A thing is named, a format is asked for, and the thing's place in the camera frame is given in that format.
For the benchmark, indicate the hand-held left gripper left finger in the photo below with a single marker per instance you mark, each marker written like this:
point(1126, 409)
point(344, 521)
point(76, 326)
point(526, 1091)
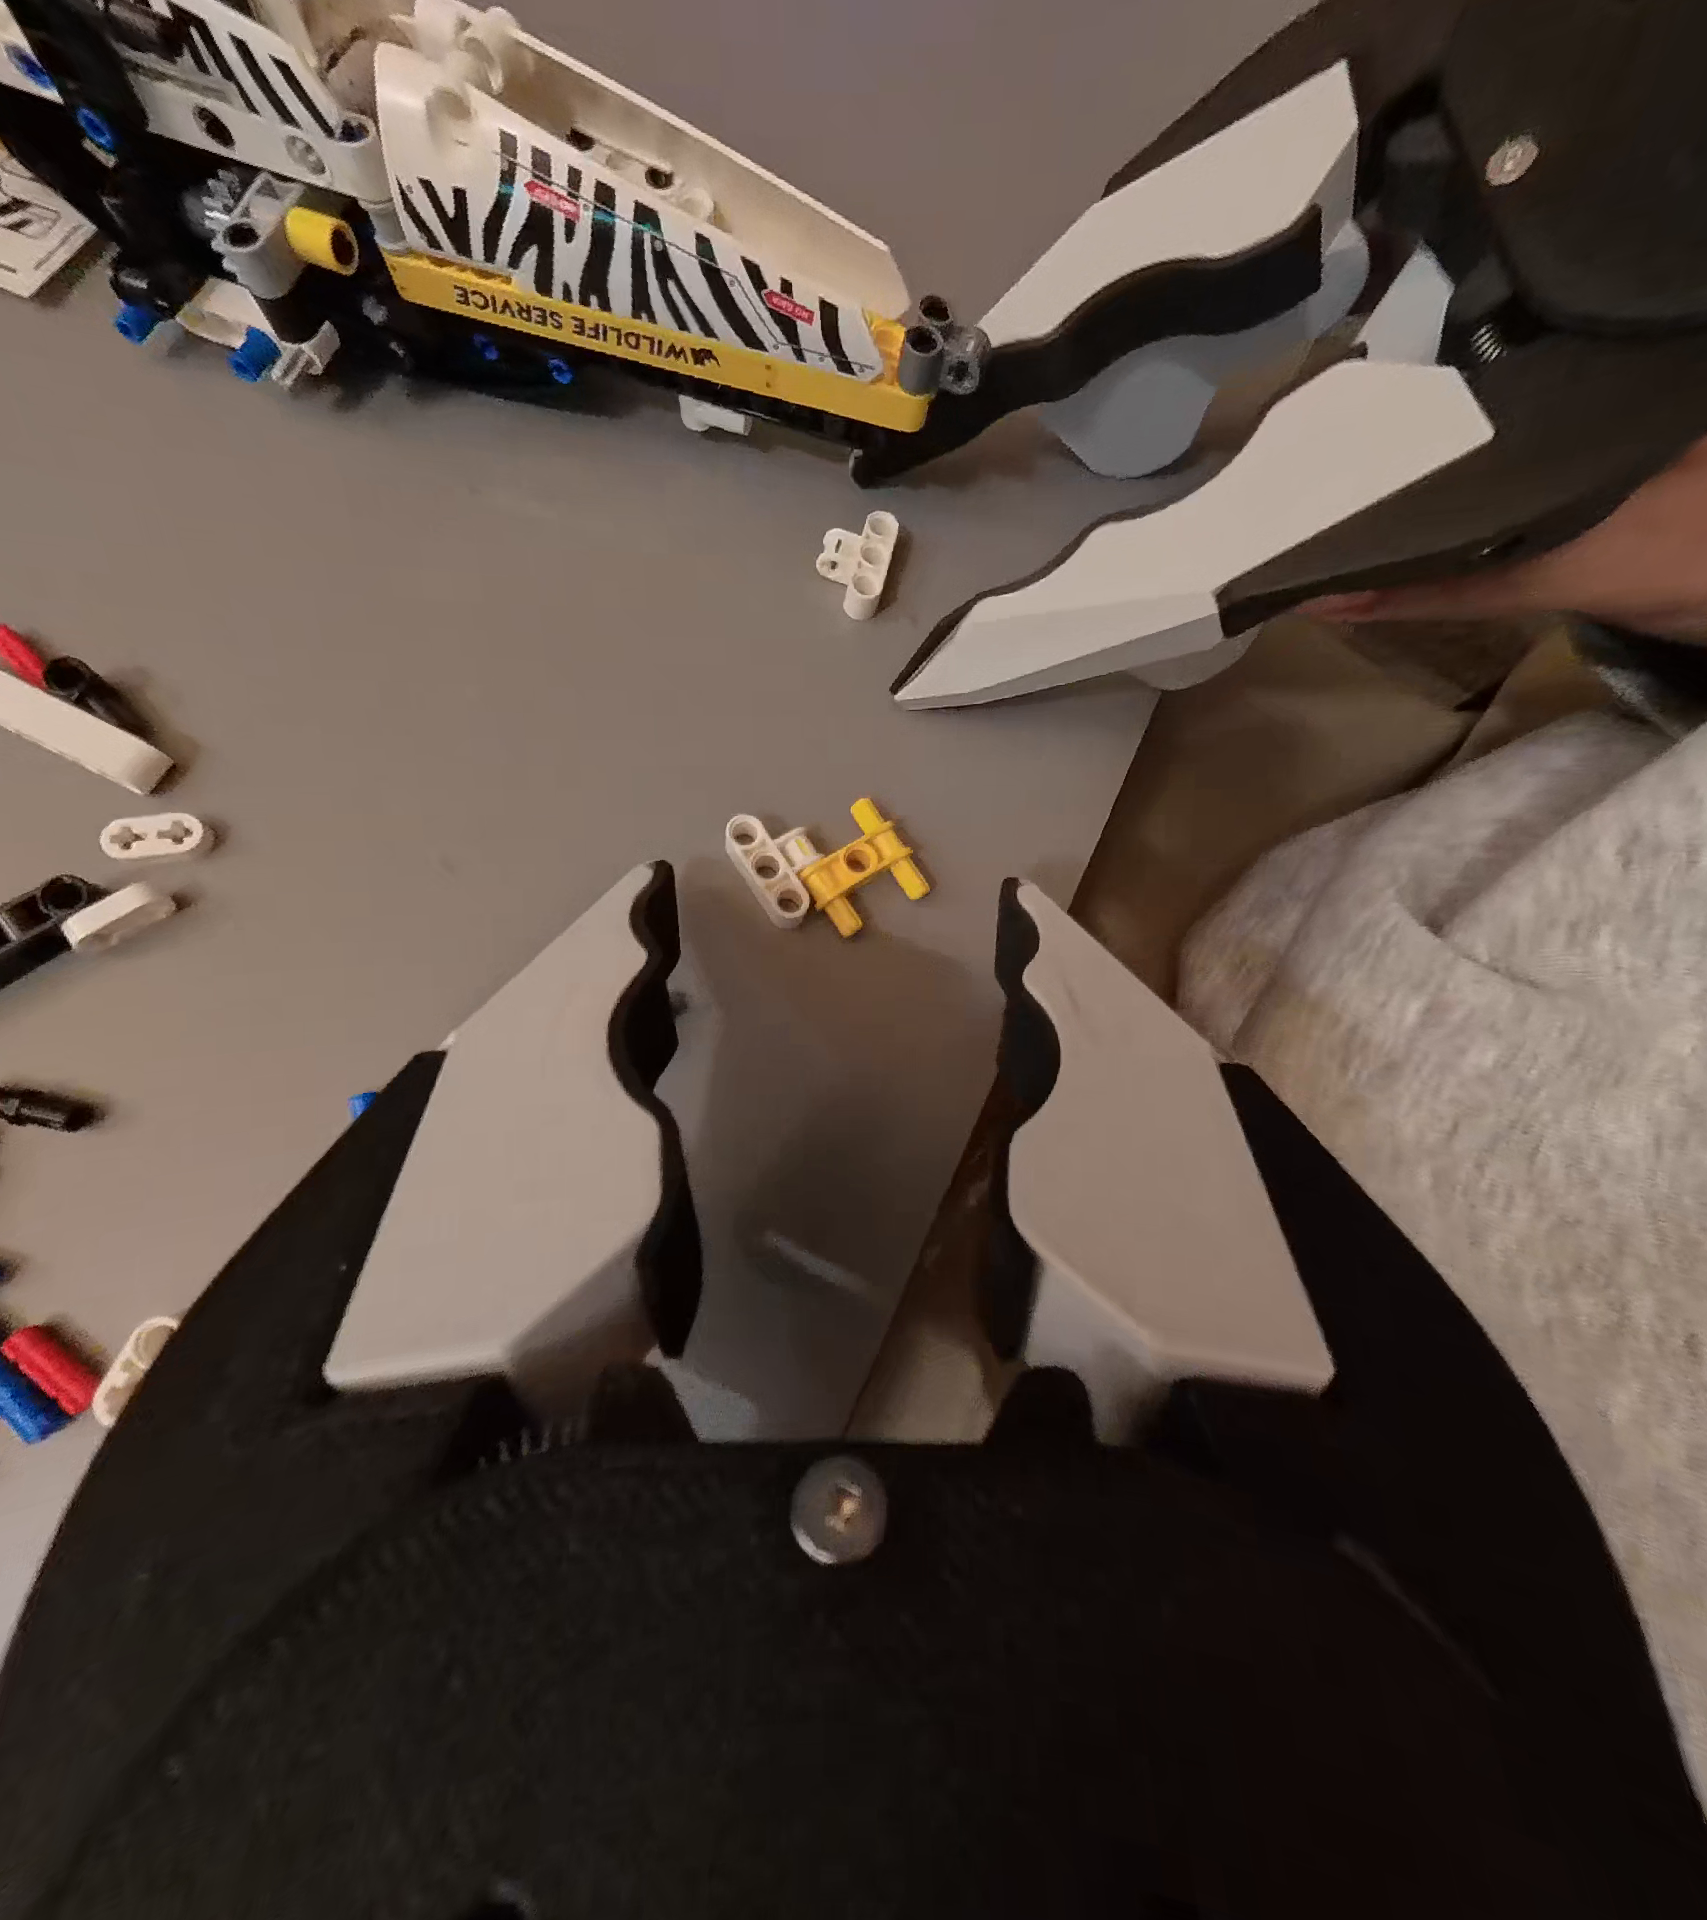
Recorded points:
point(508, 1201)

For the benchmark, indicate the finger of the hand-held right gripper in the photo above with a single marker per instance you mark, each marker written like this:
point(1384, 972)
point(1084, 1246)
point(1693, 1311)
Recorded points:
point(1184, 225)
point(1244, 510)

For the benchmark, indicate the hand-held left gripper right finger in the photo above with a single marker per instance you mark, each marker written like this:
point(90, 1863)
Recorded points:
point(1154, 1185)

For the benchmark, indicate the white lego connector piece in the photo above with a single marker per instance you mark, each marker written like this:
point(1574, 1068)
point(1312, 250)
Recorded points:
point(866, 562)
point(770, 870)

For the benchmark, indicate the yellow lego connector piece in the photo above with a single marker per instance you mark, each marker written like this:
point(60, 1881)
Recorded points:
point(860, 866)

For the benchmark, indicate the zebra striped lego plane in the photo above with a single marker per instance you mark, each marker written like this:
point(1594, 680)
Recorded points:
point(614, 225)

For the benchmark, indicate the pile of loose lego pieces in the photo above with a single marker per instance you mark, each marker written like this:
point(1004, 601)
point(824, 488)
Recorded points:
point(42, 721)

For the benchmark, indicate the person's right hand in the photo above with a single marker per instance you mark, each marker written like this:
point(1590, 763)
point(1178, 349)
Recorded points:
point(1693, 570)

